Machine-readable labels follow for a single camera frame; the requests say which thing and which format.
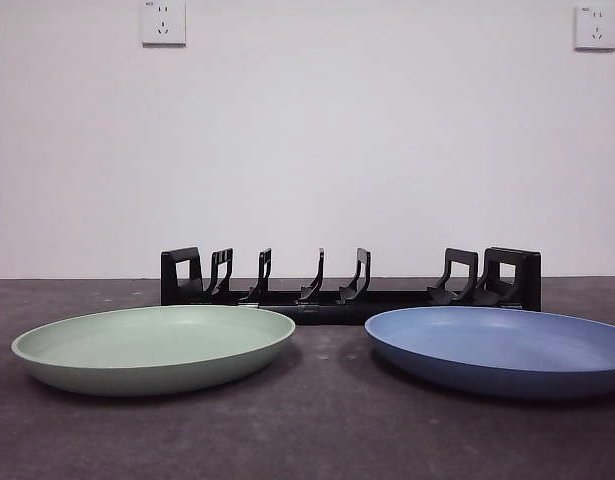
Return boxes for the pale blue round plate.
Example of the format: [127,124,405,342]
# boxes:
[364,305,615,409]

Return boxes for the black plastic plate rack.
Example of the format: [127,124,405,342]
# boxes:
[159,245,542,326]

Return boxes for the white wall socket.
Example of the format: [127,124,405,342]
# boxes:
[141,0,187,49]
[573,4,615,53]

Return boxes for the pale green round plate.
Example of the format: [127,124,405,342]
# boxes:
[10,304,297,399]

